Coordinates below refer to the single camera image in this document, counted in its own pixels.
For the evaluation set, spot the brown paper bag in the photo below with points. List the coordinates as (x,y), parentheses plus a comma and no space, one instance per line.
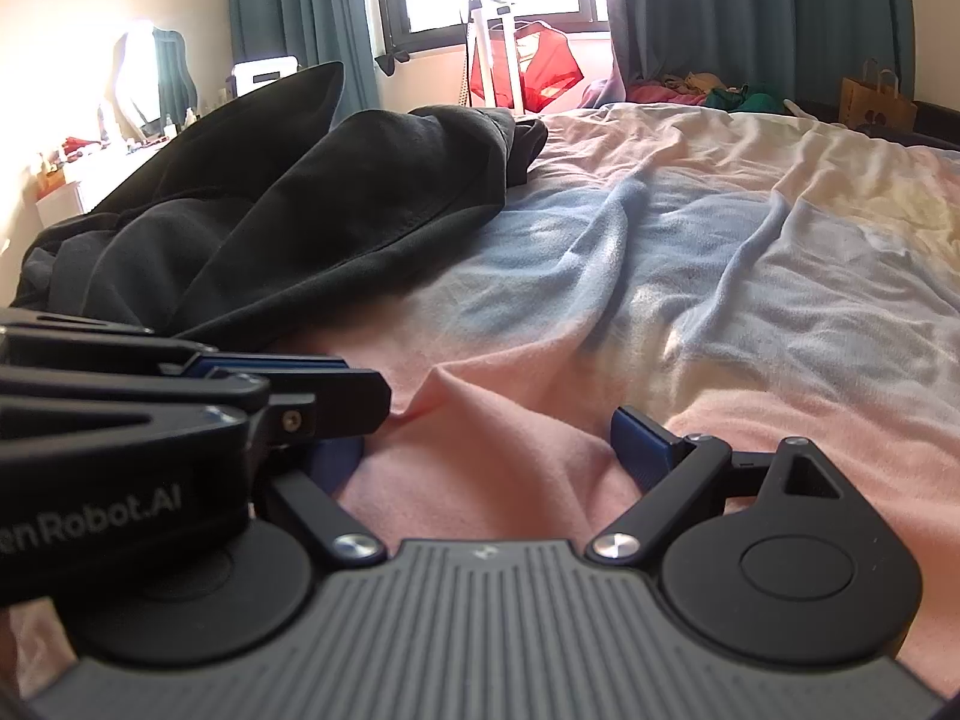
(870,106)

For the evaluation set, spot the white stand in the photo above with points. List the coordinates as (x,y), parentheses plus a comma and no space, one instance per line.
(486,67)

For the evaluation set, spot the white cloth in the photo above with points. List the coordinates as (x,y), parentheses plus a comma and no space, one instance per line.
(799,111)

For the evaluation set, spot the black hooded garment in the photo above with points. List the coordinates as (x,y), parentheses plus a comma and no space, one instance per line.
(262,202)

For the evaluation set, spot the mirror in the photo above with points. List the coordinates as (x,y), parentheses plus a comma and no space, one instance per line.
(169,75)

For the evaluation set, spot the white dresser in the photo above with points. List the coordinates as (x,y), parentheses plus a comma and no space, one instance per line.
(82,187)

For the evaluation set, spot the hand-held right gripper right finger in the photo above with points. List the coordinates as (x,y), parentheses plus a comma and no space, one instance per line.
(639,450)

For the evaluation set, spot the beige cloth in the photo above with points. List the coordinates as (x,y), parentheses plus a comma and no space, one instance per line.
(694,81)

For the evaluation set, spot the teal curtain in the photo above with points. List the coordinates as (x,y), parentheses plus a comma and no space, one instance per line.
(750,7)
(300,0)

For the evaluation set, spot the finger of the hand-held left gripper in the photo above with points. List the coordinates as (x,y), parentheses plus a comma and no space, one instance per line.
(247,365)
(330,397)

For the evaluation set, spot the white box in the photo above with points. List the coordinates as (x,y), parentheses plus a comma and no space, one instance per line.
(262,75)

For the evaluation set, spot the pink cloth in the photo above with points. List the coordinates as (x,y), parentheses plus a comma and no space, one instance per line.
(652,94)

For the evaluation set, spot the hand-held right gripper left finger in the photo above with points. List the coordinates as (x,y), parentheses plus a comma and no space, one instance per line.
(337,466)

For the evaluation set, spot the red bag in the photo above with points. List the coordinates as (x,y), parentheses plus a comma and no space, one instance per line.
(547,67)

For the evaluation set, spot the pastel blanket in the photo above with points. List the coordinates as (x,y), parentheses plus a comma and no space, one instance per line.
(600,277)

